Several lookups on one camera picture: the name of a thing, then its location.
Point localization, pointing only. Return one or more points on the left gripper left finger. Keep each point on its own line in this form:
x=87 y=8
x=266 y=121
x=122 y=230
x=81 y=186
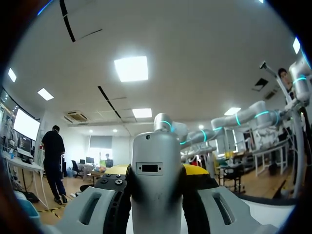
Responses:
x=97 y=207

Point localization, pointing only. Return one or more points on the person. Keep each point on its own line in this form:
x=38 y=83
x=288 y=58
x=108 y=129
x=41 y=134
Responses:
x=54 y=156
x=285 y=78
x=107 y=161

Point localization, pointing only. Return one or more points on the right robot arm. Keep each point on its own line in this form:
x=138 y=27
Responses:
x=229 y=119

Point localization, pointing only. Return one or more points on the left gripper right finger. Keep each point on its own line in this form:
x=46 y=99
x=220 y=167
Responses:
x=219 y=207

